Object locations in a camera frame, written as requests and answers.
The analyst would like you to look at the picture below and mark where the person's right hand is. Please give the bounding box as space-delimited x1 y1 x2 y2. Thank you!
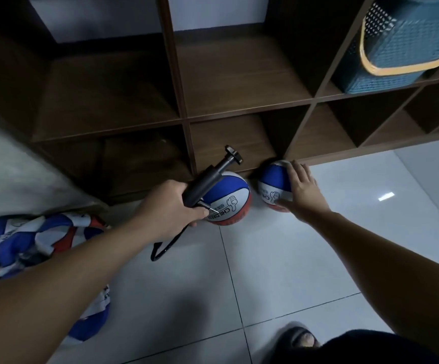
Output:
280 161 333 225

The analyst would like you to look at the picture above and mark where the person's left hand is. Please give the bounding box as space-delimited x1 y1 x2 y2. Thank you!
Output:
131 179 211 242

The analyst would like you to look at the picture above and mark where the black hand pump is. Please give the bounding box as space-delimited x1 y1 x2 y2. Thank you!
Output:
150 145 245 263

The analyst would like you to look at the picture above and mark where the brown wooden cubby shelf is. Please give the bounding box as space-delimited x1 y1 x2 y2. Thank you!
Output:
0 0 439 206

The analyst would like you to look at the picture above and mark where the person's left forearm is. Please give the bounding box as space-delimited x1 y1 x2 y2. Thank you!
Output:
0 219 163 364

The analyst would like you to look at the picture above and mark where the person's right forearm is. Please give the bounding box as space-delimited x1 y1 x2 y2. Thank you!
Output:
306 210 439 364

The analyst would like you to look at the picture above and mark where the black sandal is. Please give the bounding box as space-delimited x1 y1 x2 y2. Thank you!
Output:
271 324 323 364

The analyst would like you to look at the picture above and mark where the teal basket with yellow rim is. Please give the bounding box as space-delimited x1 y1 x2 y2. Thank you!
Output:
332 0 439 96

